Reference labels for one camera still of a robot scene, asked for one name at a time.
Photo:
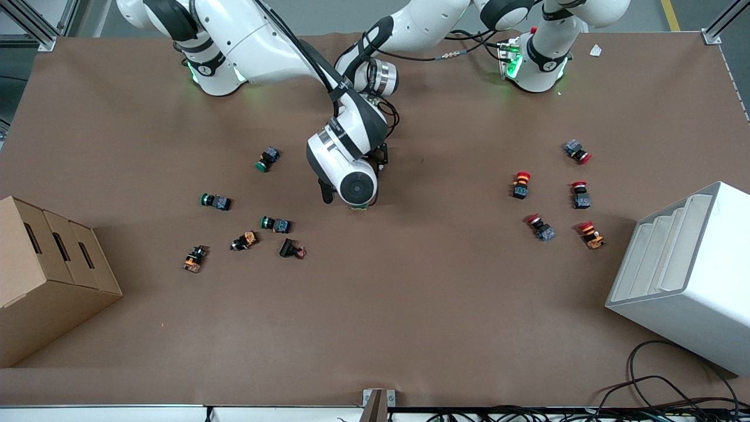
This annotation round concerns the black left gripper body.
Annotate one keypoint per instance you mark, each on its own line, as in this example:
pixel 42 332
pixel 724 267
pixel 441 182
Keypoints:
pixel 381 156

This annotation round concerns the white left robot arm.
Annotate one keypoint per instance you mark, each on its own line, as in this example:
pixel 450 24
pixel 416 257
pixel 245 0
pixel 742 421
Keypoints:
pixel 433 23

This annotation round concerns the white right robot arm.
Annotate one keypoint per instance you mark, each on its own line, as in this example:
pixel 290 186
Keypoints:
pixel 263 41

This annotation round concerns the black button with pink lens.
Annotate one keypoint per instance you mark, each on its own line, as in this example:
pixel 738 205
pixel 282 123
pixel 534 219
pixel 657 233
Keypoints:
pixel 290 248

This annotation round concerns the black button orange contact block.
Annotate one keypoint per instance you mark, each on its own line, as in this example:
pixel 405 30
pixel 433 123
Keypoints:
pixel 195 259
pixel 245 240

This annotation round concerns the brown paper table cover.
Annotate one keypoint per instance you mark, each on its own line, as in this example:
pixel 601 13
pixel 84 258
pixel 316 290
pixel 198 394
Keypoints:
pixel 410 293

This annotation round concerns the red mushroom button black block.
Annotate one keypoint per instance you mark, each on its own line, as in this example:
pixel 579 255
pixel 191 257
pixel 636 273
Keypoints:
pixel 521 186

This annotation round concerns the red mushroom button grey block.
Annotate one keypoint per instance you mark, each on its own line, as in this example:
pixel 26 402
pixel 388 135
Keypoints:
pixel 576 151
pixel 581 196
pixel 541 228

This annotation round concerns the red mushroom button orange block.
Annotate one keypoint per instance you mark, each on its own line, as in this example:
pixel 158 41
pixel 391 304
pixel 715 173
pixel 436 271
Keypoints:
pixel 591 235

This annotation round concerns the small white paper scrap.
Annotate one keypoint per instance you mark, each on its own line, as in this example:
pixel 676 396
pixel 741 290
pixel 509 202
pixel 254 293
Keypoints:
pixel 596 50

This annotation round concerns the stepped cardboard bin box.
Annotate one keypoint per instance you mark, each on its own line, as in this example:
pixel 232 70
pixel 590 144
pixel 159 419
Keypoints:
pixel 41 293

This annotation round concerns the white stepped bin box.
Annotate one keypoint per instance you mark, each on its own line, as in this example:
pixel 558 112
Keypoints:
pixel 697 293

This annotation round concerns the green push button switch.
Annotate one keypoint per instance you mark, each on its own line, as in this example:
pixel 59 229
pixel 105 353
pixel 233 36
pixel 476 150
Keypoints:
pixel 217 202
pixel 268 159
pixel 276 224

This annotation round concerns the metal table edge bracket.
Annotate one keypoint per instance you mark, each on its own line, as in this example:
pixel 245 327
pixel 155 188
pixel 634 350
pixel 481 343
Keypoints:
pixel 378 404

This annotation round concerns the white table edge rail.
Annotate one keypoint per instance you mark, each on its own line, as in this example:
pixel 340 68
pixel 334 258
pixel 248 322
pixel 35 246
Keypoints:
pixel 117 415

